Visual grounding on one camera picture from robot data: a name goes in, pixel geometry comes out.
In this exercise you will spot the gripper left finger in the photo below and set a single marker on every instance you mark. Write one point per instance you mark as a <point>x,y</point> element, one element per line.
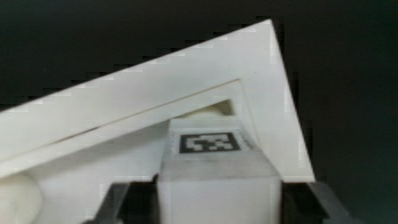
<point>130,204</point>

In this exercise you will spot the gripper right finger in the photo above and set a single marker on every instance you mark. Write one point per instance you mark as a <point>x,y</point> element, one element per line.
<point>311,205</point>

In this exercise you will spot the white square tabletop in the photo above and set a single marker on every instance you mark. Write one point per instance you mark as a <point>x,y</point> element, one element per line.
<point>55,194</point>

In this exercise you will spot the white right fence bar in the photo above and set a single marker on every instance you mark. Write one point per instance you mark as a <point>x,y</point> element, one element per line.
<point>270,104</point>

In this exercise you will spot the white fence bar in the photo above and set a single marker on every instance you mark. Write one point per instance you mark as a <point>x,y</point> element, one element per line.
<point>128,91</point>
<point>270,104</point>

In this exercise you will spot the white front fence bar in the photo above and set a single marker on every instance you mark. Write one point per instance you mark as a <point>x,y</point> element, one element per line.
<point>128,91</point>

